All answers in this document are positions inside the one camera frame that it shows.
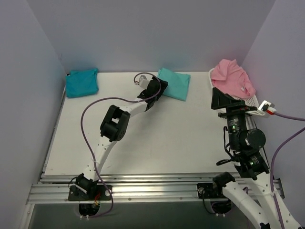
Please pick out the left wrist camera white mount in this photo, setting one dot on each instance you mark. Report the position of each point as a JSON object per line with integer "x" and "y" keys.
{"x": 142, "y": 82}

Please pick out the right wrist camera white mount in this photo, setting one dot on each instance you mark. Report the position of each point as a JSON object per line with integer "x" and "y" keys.
{"x": 266, "y": 108}

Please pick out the pink t-shirt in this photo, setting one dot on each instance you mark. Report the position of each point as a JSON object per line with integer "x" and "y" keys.
{"x": 232, "y": 79}

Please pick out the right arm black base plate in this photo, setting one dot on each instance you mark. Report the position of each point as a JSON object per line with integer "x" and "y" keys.
{"x": 208, "y": 191}

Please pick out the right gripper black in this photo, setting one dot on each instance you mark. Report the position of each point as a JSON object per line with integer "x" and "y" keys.
{"x": 231, "y": 108}

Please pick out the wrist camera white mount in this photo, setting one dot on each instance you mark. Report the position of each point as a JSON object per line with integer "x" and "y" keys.
{"x": 142, "y": 82}
{"x": 266, "y": 108}

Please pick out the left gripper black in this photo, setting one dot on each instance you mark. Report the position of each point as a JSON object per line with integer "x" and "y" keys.
{"x": 157, "y": 87}

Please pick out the white perforated plastic basket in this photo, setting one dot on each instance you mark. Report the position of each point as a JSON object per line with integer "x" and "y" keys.
{"x": 248, "y": 102}

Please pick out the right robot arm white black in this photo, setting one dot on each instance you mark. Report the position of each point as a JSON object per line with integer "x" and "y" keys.
{"x": 259, "y": 200}

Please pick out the folded teal blue t-shirt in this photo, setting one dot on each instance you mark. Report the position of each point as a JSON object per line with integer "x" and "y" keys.
{"x": 81, "y": 83}

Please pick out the aluminium rail frame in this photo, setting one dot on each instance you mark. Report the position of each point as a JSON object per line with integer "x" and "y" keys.
{"x": 165, "y": 153}

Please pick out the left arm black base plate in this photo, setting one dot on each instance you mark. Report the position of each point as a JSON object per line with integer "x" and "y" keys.
{"x": 79, "y": 194}

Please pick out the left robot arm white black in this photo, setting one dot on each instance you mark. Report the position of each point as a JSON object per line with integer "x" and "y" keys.
{"x": 114, "y": 127}

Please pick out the mint green t-shirt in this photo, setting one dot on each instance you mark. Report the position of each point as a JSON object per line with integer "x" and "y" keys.
{"x": 178, "y": 84}

